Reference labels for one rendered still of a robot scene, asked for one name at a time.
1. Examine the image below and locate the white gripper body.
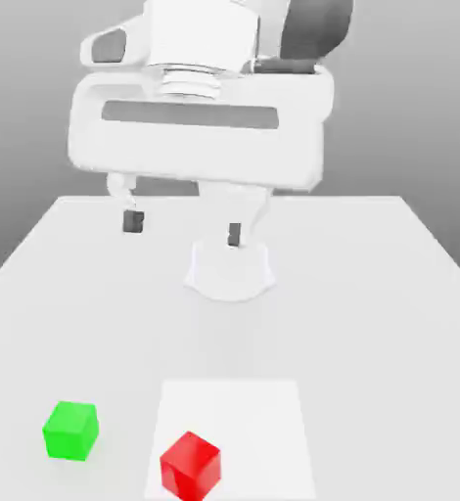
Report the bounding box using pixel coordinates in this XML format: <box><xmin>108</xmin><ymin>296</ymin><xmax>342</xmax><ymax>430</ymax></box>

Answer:
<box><xmin>67</xmin><ymin>65</ymin><xmax>336</xmax><ymax>193</ymax></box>

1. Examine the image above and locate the small green cube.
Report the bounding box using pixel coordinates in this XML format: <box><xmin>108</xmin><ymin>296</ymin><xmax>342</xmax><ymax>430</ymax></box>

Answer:
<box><xmin>41</xmin><ymin>399</ymin><xmax>101</xmax><ymax>463</ymax></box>

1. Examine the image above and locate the small red cube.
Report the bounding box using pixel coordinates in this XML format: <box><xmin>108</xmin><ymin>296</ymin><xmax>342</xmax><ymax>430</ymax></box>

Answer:
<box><xmin>159</xmin><ymin>430</ymin><xmax>223</xmax><ymax>501</ymax></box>

